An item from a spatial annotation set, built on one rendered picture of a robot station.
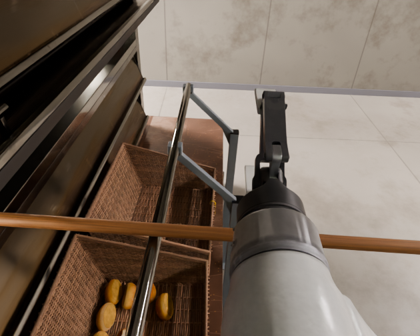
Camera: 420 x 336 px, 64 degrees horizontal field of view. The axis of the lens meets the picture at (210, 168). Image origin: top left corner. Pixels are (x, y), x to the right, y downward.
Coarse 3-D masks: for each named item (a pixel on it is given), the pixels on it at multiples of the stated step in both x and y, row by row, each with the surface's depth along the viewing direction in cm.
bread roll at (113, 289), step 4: (112, 280) 125; (116, 280) 126; (108, 284) 124; (112, 284) 123; (116, 284) 125; (120, 284) 126; (108, 288) 122; (112, 288) 122; (116, 288) 124; (120, 288) 125; (108, 292) 121; (112, 292) 121; (116, 292) 122; (120, 292) 124; (108, 296) 120; (112, 296) 120; (116, 296) 121; (120, 296) 123; (108, 300) 120; (112, 300) 120; (116, 300) 120
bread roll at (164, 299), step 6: (162, 294) 122; (168, 294) 123; (162, 300) 119; (168, 300) 121; (156, 306) 119; (162, 306) 117; (168, 306) 119; (162, 312) 116; (168, 312) 117; (162, 318) 117; (168, 318) 116
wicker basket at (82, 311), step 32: (96, 256) 122; (128, 256) 122; (160, 256) 122; (64, 288) 104; (96, 288) 122; (160, 288) 130; (64, 320) 101; (128, 320) 119; (160, 320) 119; (192, 320) 120
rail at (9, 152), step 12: (132, 24) 129; (120, 36) 114; (108, 48) 102; (96, 60) 93; (84, 72) 85; (72, 84) 78; (60, 96) 72; (48, 108) 67; (36, 120) 63; (24, 132) 59; (12, 144) 56; (0, 156) 53; (12, 156) 56; (0, 168) 53
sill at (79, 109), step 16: (128, 48) 180; (112, 64) 159; (96, 80) 143; (80, 96) 129; (96, 96) 135; (80, 112) 120; (64, 128) 109; (48, 144) 101; (64, 144) 108; (32, 160) 94; (48, 160) 98; (16, 176) 88; (32, 176) 90; (0, 192) 83; (16, 192) 83; (0, 208) 79; (16, 208) 83
